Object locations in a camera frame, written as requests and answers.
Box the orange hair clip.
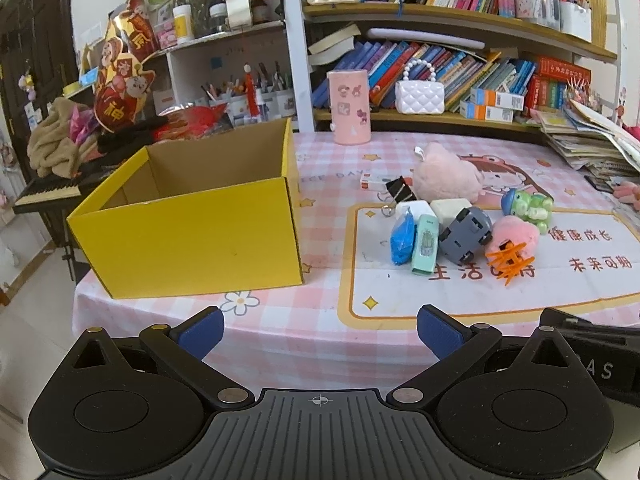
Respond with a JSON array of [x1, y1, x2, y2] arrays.
[[486, 240, 535, 286]]

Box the grey toy car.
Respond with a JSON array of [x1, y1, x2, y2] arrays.
[[438, 206, 492, 264]]

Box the blue plastic packet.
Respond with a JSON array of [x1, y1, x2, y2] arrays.
[[390, 209, 416, 266]]

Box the pink round plush toy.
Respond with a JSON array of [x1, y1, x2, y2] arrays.
[[485, 216, 540, 258]]

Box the white squishy block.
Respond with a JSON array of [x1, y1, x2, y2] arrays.
[[430, 198, 472, 232]]

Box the green frog toy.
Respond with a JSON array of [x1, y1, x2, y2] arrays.
[[500, 188, 554, 235]]

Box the black binder clip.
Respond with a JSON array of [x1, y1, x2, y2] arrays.
[[385, 177, 418, 205]]

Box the pink plush pig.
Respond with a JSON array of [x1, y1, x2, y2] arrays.
[[412, 142, 484, 204]]

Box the white cartoon desk mat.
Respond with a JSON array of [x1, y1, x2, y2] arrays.
[[336, 203, 639, 330]]

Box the pink checkered tablecloth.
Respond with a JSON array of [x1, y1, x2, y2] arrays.
[[72, 133, 639, 390]]

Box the yellow cardboard box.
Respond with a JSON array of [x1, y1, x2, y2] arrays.
[[67, 119, 304, 299]]

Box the white eraser block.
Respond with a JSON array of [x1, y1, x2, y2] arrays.
[[394, 200, 439, 226]]

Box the small red white box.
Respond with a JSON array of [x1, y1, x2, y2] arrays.
[[360, 172, 395, 192]]

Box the stack of magazines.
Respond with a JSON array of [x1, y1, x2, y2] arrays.
[[532, 100, 639, 185]]

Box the black electric keyboard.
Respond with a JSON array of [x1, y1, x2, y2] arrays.
[[12, 171, 112, 214]]

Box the red foil bag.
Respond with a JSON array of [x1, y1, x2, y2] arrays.
[[153, 104, 234, 143]]

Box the beige crumpled cloth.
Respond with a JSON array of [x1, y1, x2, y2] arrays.
[[27, 96, 100, 179]]

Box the pink cylindrical holder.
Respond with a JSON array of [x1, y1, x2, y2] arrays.
[[328, 70, 371, 145]]

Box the white quilted mini handbag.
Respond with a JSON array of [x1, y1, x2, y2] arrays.
[[395, 58, 445, 115]]

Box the white cubby shelf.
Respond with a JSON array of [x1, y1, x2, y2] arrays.
[[144, 21, 297, 126]]

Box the wooden bookshelf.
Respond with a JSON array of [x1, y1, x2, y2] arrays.
[[282, 0, 623, 132]]

